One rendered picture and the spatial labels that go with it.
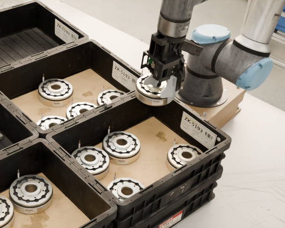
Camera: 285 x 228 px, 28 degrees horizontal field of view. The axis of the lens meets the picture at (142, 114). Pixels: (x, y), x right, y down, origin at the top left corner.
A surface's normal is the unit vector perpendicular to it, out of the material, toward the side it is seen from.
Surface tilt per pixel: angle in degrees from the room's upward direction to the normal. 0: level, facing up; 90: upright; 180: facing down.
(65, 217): 0
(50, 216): 0
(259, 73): 95
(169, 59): 2
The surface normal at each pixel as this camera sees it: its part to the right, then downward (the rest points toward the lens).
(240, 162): 0.11, -0.78
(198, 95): -0.19, 0.29
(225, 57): -0.54, -0.11
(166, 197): 0.68, 0.52
